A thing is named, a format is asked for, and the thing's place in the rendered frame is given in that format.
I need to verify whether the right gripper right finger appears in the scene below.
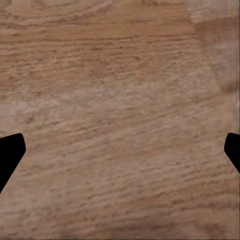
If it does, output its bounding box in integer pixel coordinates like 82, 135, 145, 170
224, 133, 240, 173

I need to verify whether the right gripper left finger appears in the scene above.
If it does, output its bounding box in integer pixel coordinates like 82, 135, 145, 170
0, 133, 26, 193

